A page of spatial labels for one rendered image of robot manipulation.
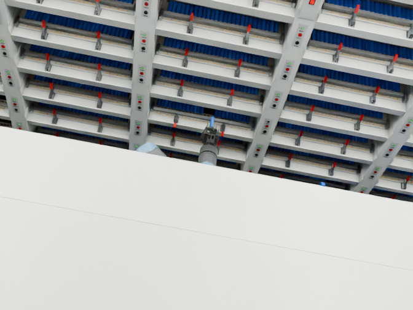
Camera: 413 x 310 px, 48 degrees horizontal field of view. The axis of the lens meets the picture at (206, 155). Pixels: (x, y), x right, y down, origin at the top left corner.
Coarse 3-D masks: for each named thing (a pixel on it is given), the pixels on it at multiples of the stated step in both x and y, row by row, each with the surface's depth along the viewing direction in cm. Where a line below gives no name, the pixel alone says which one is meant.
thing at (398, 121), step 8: (408, 112) 237; (400, 120) 242; (400, 128) 245; (392, 136) 250; (400, 136) 249; (408, 136) 249; (384, 144) 256; (400, 144) 254; (384, 152) 260; (376, 160) 265; (384, 160) 264; (368, 168) 271; (384, 168) 269; (368, 176) 276; (376, 176) 275; (360, 184) 282; (368, 184) 281; (368, 192) 287
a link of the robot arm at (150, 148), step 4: (144, 144) 179; (148, 144) 179; (152, 144) 181; (140, 148) 178; (144, 148) 178; (148, 148) 178; (152, 148) 178; (156, 148) 179; (140, 152) 177; (144, 152) 177; (148, 152) 177; (152, 152) 177; (156, 152) 178; (160, 152) 179; (164, 156) 178
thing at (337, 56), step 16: (320, 32) 226; (320, 48) 223; (336, 48) 221; (352, 48) 222; (368, 48) 224; (384, 48) 225; (400, 48) 226; (320, 64) 222; (336, 64) 220; (352, 64) 221; (368, 64) 222; (384, 64) 223; (400, 64) 223; (400, 80) 223
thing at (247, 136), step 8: (152, 104) 261; (152, 112) 262; (192, 112) 265; (152, 120) 261; (160, 120) 261; (168, 120) 261; (184, 120) 262; (256, 120) 262; (184, 128) 264; (192, 128) 262; (200, 128) 262; (232, 128) 264; (224, 136) 265; (232, 136) 264; (240, 136) 263; (248, 136) 263
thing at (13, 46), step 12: (0, 0) 214; (12, 12) 225; (0, 36) 229; (12, 48) 233; (0, 60) 240; (12, 60) 239; (0, 72) 246; (12, 72) 245; (12, 96) 258; (12, 108) 266; (24, 108) 265; (12, 120) 273; (24, 120) 272
